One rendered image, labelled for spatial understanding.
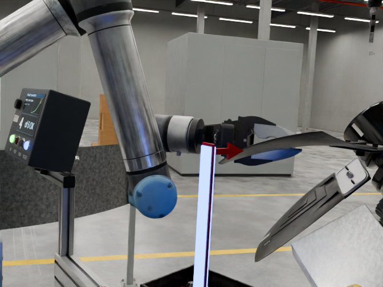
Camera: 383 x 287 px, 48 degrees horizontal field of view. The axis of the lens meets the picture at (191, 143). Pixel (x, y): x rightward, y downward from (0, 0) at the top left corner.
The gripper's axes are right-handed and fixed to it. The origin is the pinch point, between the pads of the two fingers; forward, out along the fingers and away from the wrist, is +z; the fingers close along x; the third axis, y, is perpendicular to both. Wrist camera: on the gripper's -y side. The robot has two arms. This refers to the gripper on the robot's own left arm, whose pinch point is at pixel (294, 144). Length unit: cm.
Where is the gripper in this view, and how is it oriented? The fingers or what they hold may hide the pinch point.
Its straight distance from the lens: 81.3
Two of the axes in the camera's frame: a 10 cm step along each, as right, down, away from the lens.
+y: 3.0, 0.2, 9.5
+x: -0.9, 10.0, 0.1
